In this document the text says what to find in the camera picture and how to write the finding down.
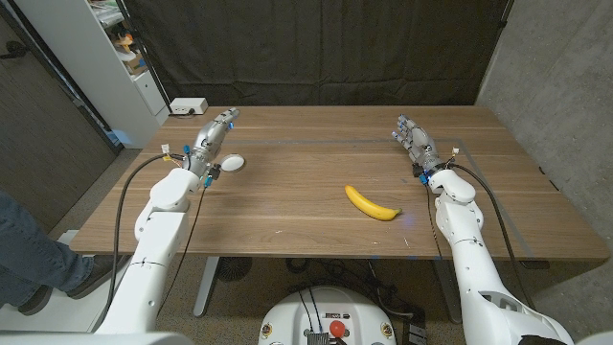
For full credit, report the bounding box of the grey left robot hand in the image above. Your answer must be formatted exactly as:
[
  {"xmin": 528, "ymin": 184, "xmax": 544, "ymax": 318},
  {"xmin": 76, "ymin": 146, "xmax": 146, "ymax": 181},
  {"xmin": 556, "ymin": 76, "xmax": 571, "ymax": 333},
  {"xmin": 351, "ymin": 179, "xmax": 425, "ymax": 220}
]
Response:
[{"xmin": 183, "ymin": 107, "xmax": 241, "ymax": 181}]

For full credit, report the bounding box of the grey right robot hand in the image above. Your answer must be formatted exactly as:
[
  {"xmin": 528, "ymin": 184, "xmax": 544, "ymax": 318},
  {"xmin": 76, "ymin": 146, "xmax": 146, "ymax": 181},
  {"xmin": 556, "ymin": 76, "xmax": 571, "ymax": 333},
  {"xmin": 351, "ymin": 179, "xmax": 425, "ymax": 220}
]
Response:
[{"xmin": 391, "ymin": 113, "xmax": 449, "ymax": 186}]

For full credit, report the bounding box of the white metal jar lid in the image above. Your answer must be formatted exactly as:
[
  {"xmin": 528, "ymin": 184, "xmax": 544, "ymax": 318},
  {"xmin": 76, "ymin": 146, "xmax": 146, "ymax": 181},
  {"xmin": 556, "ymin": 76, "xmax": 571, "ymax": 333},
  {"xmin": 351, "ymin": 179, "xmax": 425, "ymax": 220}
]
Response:
[{"xmin": 219, "ymin": 152, "xmax": 246, "ymax": 174}]

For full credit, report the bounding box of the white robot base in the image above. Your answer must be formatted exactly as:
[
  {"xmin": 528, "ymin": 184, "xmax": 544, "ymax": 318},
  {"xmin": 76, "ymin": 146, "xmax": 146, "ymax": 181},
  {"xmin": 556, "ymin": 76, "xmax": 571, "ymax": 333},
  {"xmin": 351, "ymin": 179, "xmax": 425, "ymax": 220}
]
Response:
[{"xmin": 258, "ymin": 286, "xmax": 397, "ymax": 345}]

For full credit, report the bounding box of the yellow toy banana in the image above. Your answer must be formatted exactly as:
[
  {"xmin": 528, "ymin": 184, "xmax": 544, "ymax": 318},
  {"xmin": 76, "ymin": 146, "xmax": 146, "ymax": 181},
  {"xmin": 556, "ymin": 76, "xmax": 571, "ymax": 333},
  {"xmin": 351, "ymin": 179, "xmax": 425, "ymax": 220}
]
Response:
[{"xmin": 344, "ymin": 184, "xmax": 403, "ymax": 222}]

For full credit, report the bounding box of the white power strip box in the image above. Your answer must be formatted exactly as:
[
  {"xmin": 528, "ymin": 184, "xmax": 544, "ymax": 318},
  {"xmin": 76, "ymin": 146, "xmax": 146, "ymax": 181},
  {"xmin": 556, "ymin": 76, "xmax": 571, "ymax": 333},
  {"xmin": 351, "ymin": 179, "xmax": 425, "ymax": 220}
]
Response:
[{"xmin": 170, "ymin": 97, "xmax": 210, "ymax": 116}]

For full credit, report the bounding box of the cardboard box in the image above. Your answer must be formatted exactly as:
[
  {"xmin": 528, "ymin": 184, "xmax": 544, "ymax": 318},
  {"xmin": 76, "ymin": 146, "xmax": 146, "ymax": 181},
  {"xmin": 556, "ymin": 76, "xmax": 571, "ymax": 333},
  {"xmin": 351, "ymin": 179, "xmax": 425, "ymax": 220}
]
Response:
[{"xmin": 122, "ymin": 51, "xmax": 148, "ymax": 76}]

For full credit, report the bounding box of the black stand pole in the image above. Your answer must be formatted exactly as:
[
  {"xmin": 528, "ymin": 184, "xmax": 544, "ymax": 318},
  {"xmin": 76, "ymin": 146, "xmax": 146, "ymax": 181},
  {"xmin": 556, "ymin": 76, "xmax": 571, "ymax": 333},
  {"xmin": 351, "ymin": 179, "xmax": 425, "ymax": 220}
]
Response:
[{"xmin": 114, "ymin": 0, "xmax": 173, "ymax": 115}]

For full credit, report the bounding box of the black round fan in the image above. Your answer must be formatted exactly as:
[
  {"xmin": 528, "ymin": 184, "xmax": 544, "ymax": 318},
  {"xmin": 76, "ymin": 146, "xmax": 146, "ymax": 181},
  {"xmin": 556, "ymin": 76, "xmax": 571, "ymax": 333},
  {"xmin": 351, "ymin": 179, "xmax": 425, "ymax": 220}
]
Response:
[{"xmin": 216, "ymin": 257, "xmax": 254, "ymax": 283}]

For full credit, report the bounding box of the black backdrop curtain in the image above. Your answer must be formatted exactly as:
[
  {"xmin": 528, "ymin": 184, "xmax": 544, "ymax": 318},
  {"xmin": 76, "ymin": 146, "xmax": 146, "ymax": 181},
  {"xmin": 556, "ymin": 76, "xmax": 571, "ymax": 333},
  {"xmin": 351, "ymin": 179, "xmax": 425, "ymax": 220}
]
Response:
[{"xmin": 123, "ymin": 0, "xmax": 513, "ymax": 107}]

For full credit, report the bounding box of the grey table leg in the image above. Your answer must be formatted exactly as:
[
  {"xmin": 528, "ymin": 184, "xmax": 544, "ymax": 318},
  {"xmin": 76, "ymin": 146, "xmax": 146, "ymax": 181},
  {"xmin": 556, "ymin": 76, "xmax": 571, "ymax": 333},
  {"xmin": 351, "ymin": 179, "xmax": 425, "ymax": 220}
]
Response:
[
  {"xmin": 433, "ymin": 258, "xmax": 464, "ymax": 325},
  {"xmin": 193, "ymin": 256, "xmax": 221, "ymax": 318}
]

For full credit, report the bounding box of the white shelf cabinet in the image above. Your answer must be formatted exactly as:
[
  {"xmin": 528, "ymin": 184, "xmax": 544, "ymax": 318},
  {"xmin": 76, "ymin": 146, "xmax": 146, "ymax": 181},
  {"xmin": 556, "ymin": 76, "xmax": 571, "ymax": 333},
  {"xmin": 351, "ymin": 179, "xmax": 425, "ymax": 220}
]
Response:
[{"xmin": 13, "ymin": 0, "xmax": 171, "ymax": 150}]

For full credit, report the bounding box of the dark shoe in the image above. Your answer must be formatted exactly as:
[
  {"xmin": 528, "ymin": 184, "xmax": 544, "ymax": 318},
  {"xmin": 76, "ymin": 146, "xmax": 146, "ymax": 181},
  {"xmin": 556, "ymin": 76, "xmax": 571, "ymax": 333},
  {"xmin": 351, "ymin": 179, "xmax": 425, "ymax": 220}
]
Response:
[
  {"xmin": 66, "ymin": 254, "xmax": 131, "ymax": 301},
  {"xmin": 17, "ymin": 285, "xmax": 55, "ymax": 316}
]

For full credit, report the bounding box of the black power adapter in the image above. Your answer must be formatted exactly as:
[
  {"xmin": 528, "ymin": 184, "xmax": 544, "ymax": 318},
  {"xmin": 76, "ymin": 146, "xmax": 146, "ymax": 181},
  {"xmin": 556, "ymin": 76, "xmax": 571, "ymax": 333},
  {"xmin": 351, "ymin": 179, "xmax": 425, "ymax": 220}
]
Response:
[{"xmin": 401, "ymin": 309, "xmax": 428, "ymax": 345}]

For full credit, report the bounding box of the person leg in jeans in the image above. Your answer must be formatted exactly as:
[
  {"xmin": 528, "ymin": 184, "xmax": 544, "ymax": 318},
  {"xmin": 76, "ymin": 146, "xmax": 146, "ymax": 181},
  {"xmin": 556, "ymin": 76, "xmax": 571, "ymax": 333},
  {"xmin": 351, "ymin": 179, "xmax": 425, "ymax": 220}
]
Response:
[{"xmin": 0, "ymin": 191, "xmax": 96, "ymax": 308}]

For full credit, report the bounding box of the white robot torso shell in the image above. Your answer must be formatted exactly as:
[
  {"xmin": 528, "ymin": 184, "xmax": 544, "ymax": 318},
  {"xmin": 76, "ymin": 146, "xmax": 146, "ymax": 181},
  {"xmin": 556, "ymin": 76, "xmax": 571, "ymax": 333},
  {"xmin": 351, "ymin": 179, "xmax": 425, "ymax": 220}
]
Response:
[{"xmin": 0, "ymin": 332, "xmax": 193, "ymax": 345}]

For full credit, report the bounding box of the thin black right arm wire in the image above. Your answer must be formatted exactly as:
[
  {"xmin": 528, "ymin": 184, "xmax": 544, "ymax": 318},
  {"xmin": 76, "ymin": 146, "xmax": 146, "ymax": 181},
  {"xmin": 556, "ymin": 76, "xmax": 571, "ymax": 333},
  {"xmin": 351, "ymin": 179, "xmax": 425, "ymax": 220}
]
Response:
[{"xmin": 424, "ymin": 184, "xmax": 446, "ymax": 263}]

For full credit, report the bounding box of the thin black arm wire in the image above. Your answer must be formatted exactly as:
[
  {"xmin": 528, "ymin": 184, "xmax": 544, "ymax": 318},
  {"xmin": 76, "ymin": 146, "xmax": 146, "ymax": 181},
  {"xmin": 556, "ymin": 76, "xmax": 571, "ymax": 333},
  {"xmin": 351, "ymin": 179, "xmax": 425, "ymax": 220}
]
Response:
[
  {"xmin": 155, "ymin": 184, "xmax": 208, "ymax": 317},
  {"xmin": 424, "ymin": 184, "xmax": 446, "ymax": 263}
]

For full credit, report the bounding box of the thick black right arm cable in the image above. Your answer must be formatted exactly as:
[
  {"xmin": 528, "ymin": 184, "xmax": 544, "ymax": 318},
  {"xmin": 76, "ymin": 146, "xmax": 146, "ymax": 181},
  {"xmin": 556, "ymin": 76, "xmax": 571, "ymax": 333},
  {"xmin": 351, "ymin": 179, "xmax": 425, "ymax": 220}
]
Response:
[{"xmin": 447, "ymin": 162, "xmax": 537, "ymax": 311}]

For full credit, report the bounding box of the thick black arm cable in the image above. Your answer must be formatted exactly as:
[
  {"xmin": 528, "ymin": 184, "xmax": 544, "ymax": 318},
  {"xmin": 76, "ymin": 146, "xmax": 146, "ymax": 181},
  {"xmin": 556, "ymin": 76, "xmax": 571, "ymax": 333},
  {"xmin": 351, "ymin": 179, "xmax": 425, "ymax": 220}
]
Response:
[
  {"xmin": 98, "ymin": 152, "xmax": 187, "ymax": 332},
  {"xmin": 447, "ymin": 162, "xmax": 537, "ymax": 311}
]

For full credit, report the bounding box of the thin black left arm wire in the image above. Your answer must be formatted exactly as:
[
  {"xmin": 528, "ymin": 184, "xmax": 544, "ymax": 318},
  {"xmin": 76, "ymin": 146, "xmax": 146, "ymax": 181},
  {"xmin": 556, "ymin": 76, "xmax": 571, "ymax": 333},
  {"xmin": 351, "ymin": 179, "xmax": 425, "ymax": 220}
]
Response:
[{"xmin": 155, "ymin": 184, "xmax": 208, "ymax": 317}]

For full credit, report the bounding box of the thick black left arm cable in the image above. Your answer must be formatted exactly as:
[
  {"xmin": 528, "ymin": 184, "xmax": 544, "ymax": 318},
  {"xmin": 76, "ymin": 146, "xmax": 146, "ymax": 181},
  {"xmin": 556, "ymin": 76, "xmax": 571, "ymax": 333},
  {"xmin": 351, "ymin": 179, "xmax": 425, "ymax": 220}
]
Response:
[{"xmin": 98, "ymin": 152, "xmax": 187, "ymax": 332}]

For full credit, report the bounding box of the black floor cable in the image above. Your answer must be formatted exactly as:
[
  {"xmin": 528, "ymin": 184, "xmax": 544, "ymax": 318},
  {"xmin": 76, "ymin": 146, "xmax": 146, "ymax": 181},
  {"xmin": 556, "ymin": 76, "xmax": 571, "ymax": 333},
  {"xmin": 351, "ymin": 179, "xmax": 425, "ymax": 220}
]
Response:
[{"xmin": 286, "ymin": 258, "xmax": 422, "ymax": 320}]

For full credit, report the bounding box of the black door handle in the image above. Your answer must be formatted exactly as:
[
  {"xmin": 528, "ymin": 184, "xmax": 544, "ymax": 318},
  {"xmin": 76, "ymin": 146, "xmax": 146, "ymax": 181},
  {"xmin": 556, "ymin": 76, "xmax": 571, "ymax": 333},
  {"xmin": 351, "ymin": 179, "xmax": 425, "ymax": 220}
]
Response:
[{"xmin": 0, "ymin": 40, "xmax": 29, "ymax": 60}]

